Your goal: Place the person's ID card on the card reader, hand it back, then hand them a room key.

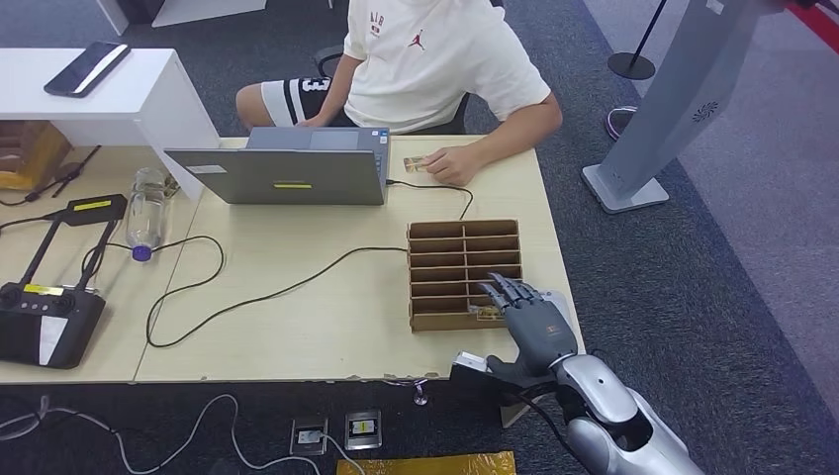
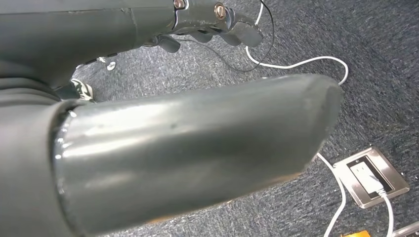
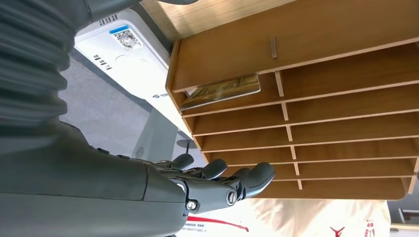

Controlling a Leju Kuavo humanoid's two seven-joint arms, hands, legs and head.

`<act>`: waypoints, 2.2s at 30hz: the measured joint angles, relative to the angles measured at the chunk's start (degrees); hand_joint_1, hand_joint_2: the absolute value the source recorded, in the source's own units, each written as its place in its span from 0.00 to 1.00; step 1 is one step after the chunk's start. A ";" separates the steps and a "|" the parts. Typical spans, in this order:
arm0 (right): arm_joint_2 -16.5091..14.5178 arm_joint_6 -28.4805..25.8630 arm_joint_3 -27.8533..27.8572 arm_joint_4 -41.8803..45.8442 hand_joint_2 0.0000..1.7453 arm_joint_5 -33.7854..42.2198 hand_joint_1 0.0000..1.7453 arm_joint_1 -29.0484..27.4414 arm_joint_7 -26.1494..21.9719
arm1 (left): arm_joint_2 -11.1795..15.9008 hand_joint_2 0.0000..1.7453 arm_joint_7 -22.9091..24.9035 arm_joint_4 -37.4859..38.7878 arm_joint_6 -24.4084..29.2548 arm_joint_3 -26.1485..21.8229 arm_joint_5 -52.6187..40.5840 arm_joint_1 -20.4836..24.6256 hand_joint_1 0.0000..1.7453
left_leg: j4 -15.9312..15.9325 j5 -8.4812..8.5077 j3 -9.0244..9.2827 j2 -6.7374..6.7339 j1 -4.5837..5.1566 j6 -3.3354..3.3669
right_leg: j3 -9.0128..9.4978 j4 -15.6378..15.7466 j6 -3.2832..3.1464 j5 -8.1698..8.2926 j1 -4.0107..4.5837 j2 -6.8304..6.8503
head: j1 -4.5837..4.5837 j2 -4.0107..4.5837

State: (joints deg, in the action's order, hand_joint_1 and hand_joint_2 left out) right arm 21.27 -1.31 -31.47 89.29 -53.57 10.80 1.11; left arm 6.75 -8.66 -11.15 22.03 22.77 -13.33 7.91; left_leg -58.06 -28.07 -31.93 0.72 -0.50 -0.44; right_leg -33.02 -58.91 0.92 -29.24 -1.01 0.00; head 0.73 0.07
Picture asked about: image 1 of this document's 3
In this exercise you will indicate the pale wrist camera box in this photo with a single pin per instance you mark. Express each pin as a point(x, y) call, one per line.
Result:
point(468, 362)

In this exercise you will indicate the black smartphone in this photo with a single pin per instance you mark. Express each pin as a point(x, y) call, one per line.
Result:
point(85, 69)

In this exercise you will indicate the white desk riser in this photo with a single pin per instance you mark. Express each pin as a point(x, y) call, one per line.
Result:
point(131, 98)

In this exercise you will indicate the cardboard slot organiser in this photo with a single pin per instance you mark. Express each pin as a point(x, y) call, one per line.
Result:
point(432, 321)

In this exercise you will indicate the black pad yellow label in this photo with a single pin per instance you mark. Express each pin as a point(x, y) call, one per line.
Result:
point(95, 208)

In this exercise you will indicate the grey standing kiosk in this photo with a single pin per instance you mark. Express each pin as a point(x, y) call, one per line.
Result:
point(681, 85)

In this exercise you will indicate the clear water bottle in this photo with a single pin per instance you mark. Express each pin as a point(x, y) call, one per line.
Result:
point(145, 210)

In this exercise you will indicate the small metal clamp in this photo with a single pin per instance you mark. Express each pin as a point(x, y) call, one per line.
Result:
point(420, 393)

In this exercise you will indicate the autumn print hotel card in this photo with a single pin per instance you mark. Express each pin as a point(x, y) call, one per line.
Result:
point(413, 164)
point(488, 314)

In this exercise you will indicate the person's right hand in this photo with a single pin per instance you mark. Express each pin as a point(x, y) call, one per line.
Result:
point(313, 121)

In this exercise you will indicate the person's left hand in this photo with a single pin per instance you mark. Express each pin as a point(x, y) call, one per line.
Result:
point(455, 165)

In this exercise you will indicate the black remote controller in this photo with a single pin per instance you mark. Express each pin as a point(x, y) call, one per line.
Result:
point(46, 328)

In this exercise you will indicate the white power plug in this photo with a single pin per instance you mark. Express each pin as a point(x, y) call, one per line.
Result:
point(309, 437)

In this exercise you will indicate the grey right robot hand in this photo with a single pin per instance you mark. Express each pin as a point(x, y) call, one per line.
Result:
point(537, 334)

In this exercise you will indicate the red barrier belt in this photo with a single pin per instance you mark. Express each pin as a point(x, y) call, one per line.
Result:
point(819, 19)

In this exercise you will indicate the white floor cabinet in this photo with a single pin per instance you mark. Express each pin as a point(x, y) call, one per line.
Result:
point(196, 10)

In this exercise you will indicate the black stanchion post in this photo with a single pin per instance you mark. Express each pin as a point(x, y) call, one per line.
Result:
point(630, 65)

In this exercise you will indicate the person's left forearm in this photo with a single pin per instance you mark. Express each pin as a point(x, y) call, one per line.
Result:
point(518, 134)

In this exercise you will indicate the wooden box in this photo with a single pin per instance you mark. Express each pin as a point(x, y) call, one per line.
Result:
point(33, 154)

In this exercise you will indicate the person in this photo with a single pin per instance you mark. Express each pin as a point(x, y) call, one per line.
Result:
point(426, 65)

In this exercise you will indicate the grey laptop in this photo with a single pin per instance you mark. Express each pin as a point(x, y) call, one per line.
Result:
point(282, 177)

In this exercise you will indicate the steel floor socket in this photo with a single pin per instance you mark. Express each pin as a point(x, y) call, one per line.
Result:
point(308, 438)
point(362, 429)

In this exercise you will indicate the gold foil sheet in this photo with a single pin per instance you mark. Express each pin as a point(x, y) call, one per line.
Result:
point(426, 465)

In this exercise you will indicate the person's right forearm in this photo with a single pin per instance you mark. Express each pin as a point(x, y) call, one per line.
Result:
point(337, 88)

